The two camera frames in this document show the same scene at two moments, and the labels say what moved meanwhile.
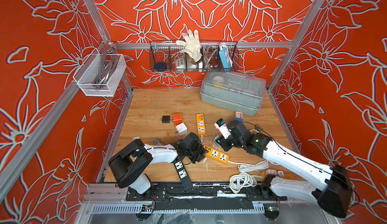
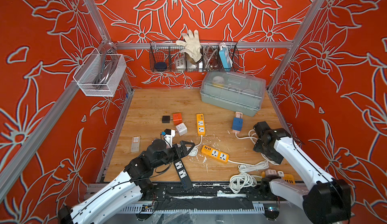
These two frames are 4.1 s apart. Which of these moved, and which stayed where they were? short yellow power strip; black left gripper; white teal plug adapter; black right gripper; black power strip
Moved: black left gripper; black right gripper
Stayed: black power strip; white teal plug adapter; short yellow power strip
